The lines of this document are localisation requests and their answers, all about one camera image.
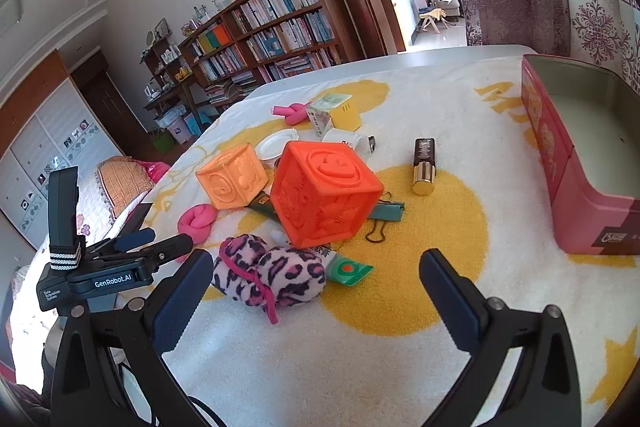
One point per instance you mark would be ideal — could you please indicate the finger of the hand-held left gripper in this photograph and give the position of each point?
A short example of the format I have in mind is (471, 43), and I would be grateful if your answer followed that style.
(172, 249)
(135, 239)

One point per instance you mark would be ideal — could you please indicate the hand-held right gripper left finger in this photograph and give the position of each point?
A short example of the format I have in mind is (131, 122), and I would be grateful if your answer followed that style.
(180, 307)

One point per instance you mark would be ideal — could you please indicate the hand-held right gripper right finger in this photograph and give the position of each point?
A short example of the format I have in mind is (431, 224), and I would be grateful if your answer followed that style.
(450, 302)

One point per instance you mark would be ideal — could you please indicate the pink knotted foam tube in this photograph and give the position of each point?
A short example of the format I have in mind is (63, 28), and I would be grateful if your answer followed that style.
(292, 113)
(197, 219)

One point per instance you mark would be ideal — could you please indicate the light orange embossed toy cube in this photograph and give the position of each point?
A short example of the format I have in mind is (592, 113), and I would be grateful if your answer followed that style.
(232, 177)

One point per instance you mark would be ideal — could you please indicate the dark green cosmetic tube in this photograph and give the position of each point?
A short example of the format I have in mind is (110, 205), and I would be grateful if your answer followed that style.
(260, 205)

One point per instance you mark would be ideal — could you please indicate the pink leopard plush pouch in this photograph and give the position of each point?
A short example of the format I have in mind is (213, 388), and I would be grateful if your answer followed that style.
(280, 272)

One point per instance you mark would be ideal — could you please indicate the white green ointment tube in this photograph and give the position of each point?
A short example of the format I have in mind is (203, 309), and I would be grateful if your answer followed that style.
(347, 271)

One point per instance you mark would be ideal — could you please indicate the brown gold lipstick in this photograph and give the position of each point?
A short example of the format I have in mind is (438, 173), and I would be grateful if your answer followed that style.
(424, 167)

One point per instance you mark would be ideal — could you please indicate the white round dish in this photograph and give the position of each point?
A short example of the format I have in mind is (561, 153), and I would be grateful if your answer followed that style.
(275, 148)

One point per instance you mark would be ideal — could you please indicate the red cardboard box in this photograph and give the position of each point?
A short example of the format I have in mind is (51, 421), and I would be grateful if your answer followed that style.
(585, 217)

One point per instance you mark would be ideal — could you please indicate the red-orange embossed toy cube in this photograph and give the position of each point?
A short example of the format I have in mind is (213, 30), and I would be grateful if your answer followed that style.
(325, 192)

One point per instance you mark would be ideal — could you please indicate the orange checked pillow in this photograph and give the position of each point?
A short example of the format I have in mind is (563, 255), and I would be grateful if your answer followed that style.
(120, 182)

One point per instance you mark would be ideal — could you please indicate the yellow white printed blanket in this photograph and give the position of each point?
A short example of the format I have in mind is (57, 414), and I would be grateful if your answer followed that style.
(450, 232)

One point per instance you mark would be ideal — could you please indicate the pink cloth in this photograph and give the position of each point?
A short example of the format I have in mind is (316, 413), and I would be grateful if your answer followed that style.
(155, 169)

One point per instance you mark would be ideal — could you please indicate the teal binder clip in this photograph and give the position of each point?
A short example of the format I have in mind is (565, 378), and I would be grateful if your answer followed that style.
(387, 211)

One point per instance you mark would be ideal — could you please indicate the purple plastic bin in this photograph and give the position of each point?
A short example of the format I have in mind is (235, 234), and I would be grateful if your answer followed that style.
(179, 131)

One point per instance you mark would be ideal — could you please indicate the blue plastic bin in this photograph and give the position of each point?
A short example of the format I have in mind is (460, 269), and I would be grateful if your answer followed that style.
(194, 123)

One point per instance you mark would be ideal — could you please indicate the white panel wardrobe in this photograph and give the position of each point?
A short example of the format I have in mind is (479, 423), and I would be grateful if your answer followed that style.
(45, 142)

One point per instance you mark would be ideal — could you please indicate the dark wooden door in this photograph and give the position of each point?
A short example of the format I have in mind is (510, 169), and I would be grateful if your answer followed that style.
(110, 107)

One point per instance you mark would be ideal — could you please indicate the small dark wooden shelf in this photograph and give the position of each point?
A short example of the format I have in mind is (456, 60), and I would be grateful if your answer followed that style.
(155, 72)

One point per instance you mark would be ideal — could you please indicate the white tape roll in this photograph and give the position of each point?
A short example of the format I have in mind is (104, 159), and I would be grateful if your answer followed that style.
(342, 138)

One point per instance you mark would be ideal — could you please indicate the yellow white carton box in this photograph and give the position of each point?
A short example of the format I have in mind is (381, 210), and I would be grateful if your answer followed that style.
(347, 117)

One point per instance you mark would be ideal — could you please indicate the rows of books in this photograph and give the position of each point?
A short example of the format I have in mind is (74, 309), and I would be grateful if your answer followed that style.
(280, 2)

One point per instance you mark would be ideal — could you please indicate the wooden bookshelf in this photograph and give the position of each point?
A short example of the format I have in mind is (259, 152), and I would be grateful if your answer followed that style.
(345, 27)

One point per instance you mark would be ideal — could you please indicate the small wooden stool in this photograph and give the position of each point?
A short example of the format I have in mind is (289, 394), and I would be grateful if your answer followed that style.
(432, 18)

